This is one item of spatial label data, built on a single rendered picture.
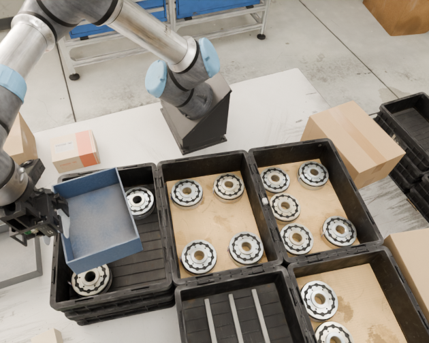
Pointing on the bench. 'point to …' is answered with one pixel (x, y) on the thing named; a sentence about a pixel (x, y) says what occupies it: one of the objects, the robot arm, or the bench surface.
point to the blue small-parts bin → (97, 221)
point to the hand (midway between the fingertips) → (61, 224)
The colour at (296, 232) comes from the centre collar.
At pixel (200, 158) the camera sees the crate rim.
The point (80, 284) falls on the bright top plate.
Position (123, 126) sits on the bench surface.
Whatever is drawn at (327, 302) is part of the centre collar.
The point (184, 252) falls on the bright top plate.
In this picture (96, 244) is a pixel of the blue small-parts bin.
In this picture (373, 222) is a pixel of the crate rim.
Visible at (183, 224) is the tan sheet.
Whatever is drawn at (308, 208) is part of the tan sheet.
